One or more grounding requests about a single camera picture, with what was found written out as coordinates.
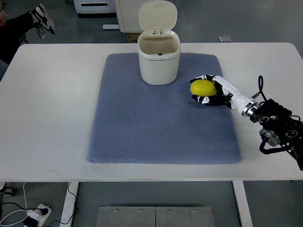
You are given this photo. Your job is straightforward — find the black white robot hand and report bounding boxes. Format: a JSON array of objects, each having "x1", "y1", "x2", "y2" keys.
[{"x1": 190, "y1": 75, "x2": 258, "y2": 117}]

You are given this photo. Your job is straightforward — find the yellow lemon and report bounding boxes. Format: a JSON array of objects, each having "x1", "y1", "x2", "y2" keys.
[{"x1": 190, "y1": 79, "x2": 217, "y2": 96}]

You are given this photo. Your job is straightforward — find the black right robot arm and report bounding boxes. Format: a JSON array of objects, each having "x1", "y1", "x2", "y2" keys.
[{"x1": 248, "y1": 75, "x2": 303, "y2": 170}]

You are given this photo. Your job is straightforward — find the white trash bin open lid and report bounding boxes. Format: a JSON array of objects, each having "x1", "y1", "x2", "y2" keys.
[{"x1": 137, "y1": 0, "x2": 181, "y2": 85}]

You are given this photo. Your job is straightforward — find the grey floor outlet plate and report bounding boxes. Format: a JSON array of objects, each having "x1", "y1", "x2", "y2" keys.
[{"x1": 218, "y1": 35, "x2": 232, "y2": 43}]

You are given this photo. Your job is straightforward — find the blue textured mat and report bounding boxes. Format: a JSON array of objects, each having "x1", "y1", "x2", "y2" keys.
[{"x1": 87, "y1": 52, "x2": 241, "y2": 165}]

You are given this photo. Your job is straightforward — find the cardboard box behind bin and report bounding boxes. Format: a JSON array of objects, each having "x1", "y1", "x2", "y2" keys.
[{"x1": 126, "y1": 33, "x2": 140, "y2": 43}]

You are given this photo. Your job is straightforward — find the right white table leg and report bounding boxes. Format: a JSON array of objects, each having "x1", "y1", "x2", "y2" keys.
[{"x1": 232, "y1": 181, "x2": 253, "y2": 227}]

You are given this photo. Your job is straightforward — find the white table leg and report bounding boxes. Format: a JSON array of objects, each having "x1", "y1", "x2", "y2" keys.
[
  {"x1": 59, "y1": 182, "x2": 79, "y2": 227},
  {"x1": 232, "y1": 181, "x2": 253, "y2": 227}
]

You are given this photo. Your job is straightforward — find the white cabinet in background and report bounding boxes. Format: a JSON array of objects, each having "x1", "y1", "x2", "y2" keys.
[{"x1": 102, "y1": 0, "x2": 147, "y2": 33}]

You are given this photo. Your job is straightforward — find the white machine with slot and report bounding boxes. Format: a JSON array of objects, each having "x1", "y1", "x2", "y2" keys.
[{"x1": 73, "y1": 0, "x2": 116, "y2": 14}]

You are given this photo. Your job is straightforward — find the grey metal floor plate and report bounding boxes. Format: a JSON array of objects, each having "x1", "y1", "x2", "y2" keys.
[{"x1": 97, "y1": 206, "x2": 215, "y2": 227}]

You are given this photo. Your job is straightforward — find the left white table leg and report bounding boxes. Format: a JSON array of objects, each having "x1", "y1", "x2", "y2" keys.
[{"x1": 59, "y1": 182, "x2": 79, "y2": 227}]

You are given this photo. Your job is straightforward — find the black white sneaker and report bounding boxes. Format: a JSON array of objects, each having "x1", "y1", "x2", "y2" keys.
[{"x1": 29, "y1": 3, "x2": 58, "y2": 41}]

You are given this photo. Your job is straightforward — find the person in black clothes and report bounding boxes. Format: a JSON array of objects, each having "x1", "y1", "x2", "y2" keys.
[{"x1": 0, "y1": 12, "x2": 34, "y2": 64}]

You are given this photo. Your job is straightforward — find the white power strip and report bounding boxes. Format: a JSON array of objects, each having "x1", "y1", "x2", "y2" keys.
[{"x1": 23, "y1": 204, "x2": 52, "y2": 227}]

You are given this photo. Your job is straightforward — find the caster wheel at left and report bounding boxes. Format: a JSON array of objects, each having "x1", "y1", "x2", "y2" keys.
[{"x1": 0, "y1": 182, "x2": 15, "y2": 197}]

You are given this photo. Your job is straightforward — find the black cable on floor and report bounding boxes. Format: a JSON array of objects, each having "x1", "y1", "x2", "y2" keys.
[{"x1": 42, "y1": 182, "x2": 79, "y2": 227}]

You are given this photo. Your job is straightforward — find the white cable on floor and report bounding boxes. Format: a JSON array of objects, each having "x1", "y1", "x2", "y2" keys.
[{"x1": 0, "y1": 182, "x2": 38, "y2": 225}]

